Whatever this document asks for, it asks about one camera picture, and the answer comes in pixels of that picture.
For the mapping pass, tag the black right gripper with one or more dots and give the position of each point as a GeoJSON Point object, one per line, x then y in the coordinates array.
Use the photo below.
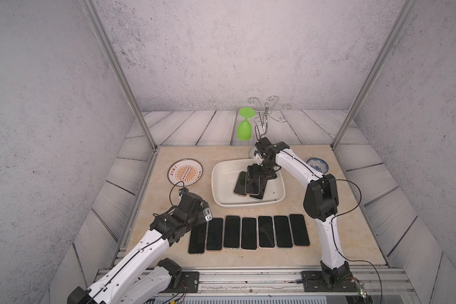
{"type": "Point", "coordinates": [270, 175]}

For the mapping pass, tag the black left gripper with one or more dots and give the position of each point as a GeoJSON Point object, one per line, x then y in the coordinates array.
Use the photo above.
{"type": "Point", "coordinates": [202, 216]}

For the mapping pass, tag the black phone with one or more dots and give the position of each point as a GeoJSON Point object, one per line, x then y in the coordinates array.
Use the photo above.
{"type": "Point", "coordinates": [299, 230]}
{"type": "Point", "coordinates": [266, 238]}
{"type": "Point", "coordinates": [283, 232]}
{"type": "Point", "coordinates": [197, 239]}

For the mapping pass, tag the phone with purple clear case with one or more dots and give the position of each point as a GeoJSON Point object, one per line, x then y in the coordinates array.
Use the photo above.
{"type": "Point", "coordinates": [252, 183]}

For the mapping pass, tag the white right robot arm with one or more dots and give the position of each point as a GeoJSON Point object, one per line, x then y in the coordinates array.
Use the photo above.
{"type": "Point", "coordinates": [320, 202]}

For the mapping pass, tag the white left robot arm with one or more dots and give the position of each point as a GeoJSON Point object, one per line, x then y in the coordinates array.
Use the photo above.
{"type": "Point", "coordinates": [122, 284]}

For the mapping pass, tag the blue white ceramic bowl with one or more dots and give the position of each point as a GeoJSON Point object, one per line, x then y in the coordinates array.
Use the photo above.
{"type": "Point", "coordinates": [319, 165]}

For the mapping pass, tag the orange patterned round plate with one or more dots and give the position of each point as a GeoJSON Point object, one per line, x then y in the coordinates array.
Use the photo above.
{"type": "Point", "coordinates": [186, 171]}

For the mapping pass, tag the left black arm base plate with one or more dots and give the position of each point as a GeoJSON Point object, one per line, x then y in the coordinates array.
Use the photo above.
{"type": "Point", "coordinates": [186, 282]}

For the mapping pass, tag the silver wire glass rack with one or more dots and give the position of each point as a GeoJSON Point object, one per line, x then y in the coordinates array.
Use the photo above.
{"type": "Point", "coordinates": [261, 119]}

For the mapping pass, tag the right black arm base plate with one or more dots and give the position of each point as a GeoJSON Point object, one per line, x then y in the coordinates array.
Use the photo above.
{"type": "Point", "coordinates": [319, 281]}

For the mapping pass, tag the aluminium rail front frame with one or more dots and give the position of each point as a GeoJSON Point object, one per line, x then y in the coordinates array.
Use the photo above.
{"type": "Point", "coordinates": [375, 285]}

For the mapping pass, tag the right aluminium frame post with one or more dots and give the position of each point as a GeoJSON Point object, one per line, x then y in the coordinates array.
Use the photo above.
{"type": "Point", "coordinates": [389, 43]}

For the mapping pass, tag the aluminium frame post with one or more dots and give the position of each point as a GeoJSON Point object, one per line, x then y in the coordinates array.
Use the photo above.
{"type": "Point", "coordinates": [389, 43]}
{"type": "Point", "coordinates": [102, 37]}

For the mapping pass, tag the left aluminium frame post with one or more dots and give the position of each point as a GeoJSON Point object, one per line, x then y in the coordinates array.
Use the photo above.
{"type": "Point", "coordinates": [102, 37]}

